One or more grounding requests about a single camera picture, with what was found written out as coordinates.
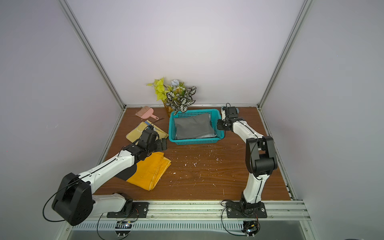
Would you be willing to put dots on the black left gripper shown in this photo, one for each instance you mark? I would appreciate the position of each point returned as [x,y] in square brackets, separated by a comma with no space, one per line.
[160,147]

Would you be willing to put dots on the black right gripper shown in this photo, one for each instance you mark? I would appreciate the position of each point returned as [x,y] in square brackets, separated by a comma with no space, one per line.
[221,124]

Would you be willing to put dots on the teal plastic laundry basket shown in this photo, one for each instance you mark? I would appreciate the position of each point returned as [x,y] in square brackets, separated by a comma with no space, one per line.
[215,116]

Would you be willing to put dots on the pale yellow pillowcase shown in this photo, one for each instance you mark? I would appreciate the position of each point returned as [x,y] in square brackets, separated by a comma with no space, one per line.
[137,132]

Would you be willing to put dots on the yellow cartoon pillowcase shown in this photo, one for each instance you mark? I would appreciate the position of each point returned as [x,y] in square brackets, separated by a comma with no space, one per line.
[146,174]

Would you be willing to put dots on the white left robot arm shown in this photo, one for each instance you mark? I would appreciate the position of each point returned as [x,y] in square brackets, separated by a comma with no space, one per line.
[75,199]

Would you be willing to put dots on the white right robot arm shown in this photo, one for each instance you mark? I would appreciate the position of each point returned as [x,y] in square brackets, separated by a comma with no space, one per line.
[260,158]

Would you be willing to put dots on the pink hand brush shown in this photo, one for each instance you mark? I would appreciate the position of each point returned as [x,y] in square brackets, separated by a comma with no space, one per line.
[146,113]

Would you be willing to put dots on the artificial potted plant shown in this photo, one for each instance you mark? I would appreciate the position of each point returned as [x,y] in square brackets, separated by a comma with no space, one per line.
[176,97]

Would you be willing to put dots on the left controller board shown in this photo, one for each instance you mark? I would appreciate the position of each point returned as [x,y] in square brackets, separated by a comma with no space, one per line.
[123,228]

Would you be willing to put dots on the controller board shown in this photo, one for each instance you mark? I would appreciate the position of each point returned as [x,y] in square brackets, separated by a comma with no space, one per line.
[251,228]
[123,228]

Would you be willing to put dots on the right controller board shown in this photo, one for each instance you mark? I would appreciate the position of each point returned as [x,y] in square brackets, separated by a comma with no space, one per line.
[251,228]

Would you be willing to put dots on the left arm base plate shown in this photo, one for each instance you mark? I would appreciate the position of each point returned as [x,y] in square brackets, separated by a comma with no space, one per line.
[136,210]

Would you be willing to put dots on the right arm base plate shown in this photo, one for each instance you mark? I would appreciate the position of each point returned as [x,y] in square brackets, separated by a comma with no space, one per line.
[245,210]

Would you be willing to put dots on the aluminium front rail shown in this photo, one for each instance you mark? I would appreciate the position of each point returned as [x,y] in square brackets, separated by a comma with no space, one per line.
[198,220]

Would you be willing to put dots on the aluminium corner post right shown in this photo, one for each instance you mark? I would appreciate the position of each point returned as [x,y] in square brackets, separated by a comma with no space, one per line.
[286,50]

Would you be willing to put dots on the aluminium corner post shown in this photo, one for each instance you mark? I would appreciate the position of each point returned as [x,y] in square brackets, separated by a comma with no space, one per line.
[286,50]
[70,15]

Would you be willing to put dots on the aluminium corner post left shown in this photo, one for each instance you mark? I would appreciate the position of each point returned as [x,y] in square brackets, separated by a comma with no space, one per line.
[70,15]

